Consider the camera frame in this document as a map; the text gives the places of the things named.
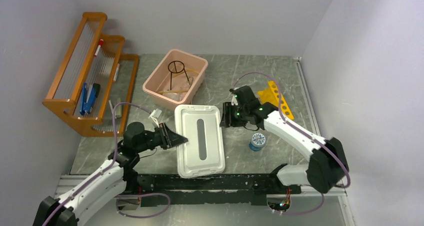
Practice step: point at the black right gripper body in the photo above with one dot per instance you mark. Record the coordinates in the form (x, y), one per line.
(238, 115)

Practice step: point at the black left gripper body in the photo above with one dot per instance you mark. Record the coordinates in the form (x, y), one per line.
(155, 138)

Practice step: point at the white metal tray lid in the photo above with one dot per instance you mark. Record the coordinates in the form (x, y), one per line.
(203, 154)

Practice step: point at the small white plastic bag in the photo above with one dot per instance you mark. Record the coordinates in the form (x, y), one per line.
(176, 94)

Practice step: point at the tan rubber tubing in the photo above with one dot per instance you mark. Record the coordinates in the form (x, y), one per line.
(179, 82)

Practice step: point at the black wire ring tripod stand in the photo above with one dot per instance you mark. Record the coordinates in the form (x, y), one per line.
(177, 68)

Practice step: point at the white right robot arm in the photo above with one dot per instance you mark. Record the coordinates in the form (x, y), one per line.
(326, 161)

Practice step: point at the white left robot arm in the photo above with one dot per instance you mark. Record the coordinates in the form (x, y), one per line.
(114, 177)

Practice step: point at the yellow test tube rack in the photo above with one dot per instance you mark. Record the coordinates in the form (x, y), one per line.
(272, 95)

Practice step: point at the blue patterned round tin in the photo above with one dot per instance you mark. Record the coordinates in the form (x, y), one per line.
(257, 142)

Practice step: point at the pink plastic bin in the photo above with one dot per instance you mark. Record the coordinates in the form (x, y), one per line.
(160, 76)

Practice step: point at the wooden drying rack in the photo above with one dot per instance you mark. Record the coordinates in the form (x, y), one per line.
(114, 70)

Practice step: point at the blue stapler tool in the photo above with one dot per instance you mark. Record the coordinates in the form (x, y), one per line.
(89, 95)

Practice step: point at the red and white marker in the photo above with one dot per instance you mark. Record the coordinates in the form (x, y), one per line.
(100, 43)

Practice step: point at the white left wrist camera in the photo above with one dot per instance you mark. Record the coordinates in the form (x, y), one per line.
(154, 117)

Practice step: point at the aluminium frame rail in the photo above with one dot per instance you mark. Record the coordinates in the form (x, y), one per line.
(308, 193)

